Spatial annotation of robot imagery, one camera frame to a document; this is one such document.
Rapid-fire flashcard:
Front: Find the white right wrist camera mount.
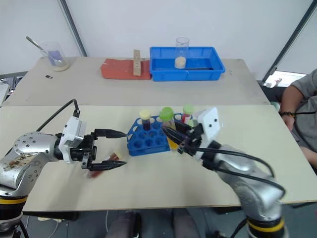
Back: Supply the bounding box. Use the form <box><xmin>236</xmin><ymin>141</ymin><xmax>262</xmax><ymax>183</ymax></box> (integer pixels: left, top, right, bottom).
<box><xmin>194</xmin><ymin>107</ymin><xmax>223</xmax><ymax>162</ymax></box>

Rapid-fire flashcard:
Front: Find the wooden block with holes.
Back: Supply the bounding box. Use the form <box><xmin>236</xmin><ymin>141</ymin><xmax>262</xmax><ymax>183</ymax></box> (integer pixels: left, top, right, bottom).
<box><xmin>133</xmin><ymin>49</ymin><xmax>142</xmax><ymax>76</ymax></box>

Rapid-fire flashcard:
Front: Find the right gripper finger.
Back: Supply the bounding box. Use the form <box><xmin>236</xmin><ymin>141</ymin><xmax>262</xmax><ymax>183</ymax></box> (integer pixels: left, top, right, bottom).
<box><xmin>173</xmin><ymin>119</ymin><xmax>196</xmax><ymax>135</ymax></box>
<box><xmin>161</xmin><ymin>126</ymin><xmax>189</xmax><ymax>147</ymax></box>

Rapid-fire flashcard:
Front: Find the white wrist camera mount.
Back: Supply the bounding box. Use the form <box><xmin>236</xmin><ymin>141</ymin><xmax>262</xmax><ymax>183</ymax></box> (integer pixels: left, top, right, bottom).
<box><xmin>194</xmin><ymin>107</ymin><xmax>223</xmax><ymax>162</ymax></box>
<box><xmin>58</xmin><ymin>116</ymin><xmax>87</xmax><ymax>165</ymax></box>

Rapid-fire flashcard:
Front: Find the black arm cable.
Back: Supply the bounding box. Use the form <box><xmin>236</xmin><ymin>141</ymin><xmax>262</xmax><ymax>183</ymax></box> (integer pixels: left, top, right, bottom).
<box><xmin>36</xmin><ymin>99</ymin><xmax>81</xmax><ymax>132</ymax></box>
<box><xmin>182</xmin><ymin>145</ymin><xmax>286</xmax><ymax>199</ymax></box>

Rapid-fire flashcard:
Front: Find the bystander hand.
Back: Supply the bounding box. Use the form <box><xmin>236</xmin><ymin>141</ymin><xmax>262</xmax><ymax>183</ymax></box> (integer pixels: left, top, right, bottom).
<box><xmin>281</xmin><ymin>115</ymin><xmax>295</xmax><ymax>131</ymax></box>

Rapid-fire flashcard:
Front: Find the yellow-capped dark liquid test tube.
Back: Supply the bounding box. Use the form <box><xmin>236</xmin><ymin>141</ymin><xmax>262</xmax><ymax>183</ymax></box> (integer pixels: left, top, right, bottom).
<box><xmin>139</xmin><ymin>109</ymin><xmax>153</xmax><ymax>132</ymax></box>

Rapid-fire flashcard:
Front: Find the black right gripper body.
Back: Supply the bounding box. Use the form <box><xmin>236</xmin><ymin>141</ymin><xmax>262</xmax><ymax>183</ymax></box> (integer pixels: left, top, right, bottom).
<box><xmin>176</xmin><ymin>123</ymin><xmax>206</xmax><ymax>155</ymax></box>

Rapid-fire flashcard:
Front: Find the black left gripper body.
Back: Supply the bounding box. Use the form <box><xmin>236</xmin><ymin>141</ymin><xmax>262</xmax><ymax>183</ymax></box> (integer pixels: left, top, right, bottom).
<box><xmin>70</xmin><ymin>132</ymin><xmax>98</xmax><ymax>171</ymax></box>

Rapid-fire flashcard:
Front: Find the blue plastic bin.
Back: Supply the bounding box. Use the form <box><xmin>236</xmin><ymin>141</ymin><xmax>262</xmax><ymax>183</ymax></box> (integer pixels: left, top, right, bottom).
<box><xmin>149</xmin><ymin>46</ymin><xmax>226</xmax><ymax>82</ymax></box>

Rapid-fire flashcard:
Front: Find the green-capped red liquid test tube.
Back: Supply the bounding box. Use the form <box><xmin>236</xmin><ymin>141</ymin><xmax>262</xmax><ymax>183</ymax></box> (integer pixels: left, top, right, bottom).
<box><xmin>181</xmin><ymin>104</ymin><xmax>195</xmax><ymax>124</ymax></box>

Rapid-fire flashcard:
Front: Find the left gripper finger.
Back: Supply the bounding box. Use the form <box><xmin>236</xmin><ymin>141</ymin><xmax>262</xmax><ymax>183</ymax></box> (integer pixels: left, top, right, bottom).
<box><xmin>88</xmin><ymin>160</ymin><xmax>128</xmax><ymax>172</ymax></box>
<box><xmin>94</xmin><ymin>128</ymin><xmax>128</xmax><ymax>140</ymax></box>

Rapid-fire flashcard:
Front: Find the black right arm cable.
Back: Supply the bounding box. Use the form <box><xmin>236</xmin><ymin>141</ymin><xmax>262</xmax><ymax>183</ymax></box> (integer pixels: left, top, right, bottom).
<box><xmin>182</xmin><ymin>145</ymin><xmax>286</xmax><ymax>199</ymax></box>

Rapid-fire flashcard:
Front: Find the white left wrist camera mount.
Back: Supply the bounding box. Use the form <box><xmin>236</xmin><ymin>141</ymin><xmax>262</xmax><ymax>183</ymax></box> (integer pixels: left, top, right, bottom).
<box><xmin>58</xmin><ymin>116</ymin><xmax>87</xmax><ymax>165</ymax></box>

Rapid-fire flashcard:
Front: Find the grey diagonal pole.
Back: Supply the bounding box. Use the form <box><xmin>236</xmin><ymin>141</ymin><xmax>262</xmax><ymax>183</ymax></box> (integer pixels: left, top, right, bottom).
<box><xmin>57</xmin><ymin>0</ymin><xmax>88</xmax><ymax>58</ymax></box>
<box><xmin>261</xmin><ymin>0</ymin><xmax>317</xmax><ymax>83</ymax></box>

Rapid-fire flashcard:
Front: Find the blue test tube rack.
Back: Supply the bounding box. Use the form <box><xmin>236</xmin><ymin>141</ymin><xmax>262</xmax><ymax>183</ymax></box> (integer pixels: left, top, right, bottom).
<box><xmin>126</xmin><ymin>113</ymin><xmax>199</xmax><ymax>157</ymax></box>

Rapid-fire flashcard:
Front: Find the metal spoon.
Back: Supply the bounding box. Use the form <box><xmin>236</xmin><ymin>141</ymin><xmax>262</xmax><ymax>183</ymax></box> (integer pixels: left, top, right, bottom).
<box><xmin>25</xmin><ymin>36</ymin><xmax>54</xmax><ymax>63</ymax></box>

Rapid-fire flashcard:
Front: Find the purple scoop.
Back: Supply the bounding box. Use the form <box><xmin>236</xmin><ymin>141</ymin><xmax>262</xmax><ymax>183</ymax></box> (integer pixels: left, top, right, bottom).
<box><xmin>48</xmin><ymin>50</ymin><xmax>63</xmax><ymax>66</ymax></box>

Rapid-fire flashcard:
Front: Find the tall glass beaker with powder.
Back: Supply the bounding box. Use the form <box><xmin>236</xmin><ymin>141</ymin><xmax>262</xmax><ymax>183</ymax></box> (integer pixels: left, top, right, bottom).
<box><xmin>175</xmin><ymin>37</ymin><xmax>190</xmax><ymax>69</ymax></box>

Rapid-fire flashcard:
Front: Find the cream-capped red liquid test tube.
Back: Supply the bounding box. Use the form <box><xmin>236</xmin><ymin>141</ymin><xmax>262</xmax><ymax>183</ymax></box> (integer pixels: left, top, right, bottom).
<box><xmin>87</xmin><ymin>150</ymin><xmax>124</xmax><ymax>179</ymax></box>

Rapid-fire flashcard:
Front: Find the person in grey shirt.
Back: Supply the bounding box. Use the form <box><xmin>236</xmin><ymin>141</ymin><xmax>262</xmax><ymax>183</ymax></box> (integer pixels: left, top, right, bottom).
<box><xmin>279</xmin><ymin>68</ymin><xmax>317</xmax><ymax>172</ymax></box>

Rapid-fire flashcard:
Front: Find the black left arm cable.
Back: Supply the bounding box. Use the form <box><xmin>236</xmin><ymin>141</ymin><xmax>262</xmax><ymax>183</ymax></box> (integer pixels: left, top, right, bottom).
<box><xmin>36</xmin><ymin>99</ymin><xmax>81</xmax><ymax>132</ymax></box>

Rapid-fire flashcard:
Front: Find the green-capped yellow liquid test tube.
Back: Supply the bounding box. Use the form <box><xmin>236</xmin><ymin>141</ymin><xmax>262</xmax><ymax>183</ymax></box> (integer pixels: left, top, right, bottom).
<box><xmin>159</xmin><ymin>107</ymin><xmax>179</xmax><ymax>152</ymax></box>

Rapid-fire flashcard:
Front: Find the white cable under table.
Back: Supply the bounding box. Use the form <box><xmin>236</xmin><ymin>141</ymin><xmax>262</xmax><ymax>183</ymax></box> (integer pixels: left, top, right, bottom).
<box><xmin>37</xmin><ymin>215</ymin><xmax>63</xmax><ymax>238</ymax></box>

